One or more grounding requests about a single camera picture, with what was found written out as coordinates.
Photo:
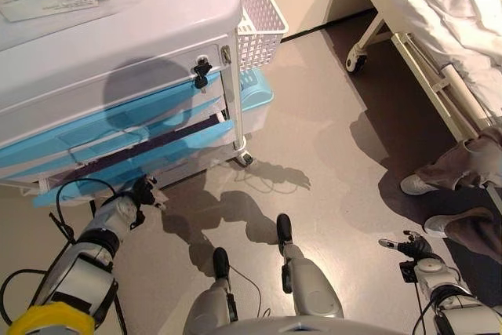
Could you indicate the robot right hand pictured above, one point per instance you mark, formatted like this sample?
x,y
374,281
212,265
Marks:
x,y
415,246

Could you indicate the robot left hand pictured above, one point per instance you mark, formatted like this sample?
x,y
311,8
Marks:
x,y
147,191

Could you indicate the blue front cart drawer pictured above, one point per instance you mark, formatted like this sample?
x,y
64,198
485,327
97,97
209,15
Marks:
x,y
59,162
117,170
157,105
184,170

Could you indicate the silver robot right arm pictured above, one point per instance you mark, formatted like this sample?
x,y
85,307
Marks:
x,y
431,272

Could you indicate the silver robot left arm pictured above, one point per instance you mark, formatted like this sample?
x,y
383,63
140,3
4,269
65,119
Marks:
x,y
86,272

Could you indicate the yellow shoulder tape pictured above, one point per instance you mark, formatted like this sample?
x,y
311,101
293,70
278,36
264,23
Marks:
x,y
47,319

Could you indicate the person in beige trousers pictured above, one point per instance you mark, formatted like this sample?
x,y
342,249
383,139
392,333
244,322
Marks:
x,y
451,166

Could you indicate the cart caster wheel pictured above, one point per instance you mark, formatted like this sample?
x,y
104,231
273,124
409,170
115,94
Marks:
x,y
245,158

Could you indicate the black key bunch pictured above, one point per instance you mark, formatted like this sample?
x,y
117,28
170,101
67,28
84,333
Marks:
x,y
202,76

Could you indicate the grey robot torso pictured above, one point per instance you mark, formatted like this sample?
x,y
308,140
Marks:
x,y
306,329

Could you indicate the blue lidded waste bin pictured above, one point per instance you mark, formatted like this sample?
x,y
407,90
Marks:
x,y
255,103

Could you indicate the silver cart side latch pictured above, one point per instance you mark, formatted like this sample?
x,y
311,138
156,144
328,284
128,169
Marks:
x,y
226,55

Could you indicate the white medical cart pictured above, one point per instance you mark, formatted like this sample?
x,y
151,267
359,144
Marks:
x,y
137,29

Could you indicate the white mesh side basket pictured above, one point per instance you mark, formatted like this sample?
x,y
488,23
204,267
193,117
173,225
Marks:
x,y
259,37

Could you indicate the bed caster wheel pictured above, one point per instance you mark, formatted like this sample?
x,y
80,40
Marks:
x,y
355,61

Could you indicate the white blanket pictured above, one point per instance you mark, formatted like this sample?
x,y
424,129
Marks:
x,y
470,17

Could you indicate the white bed side rail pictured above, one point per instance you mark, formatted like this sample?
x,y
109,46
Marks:
x,y
451,88

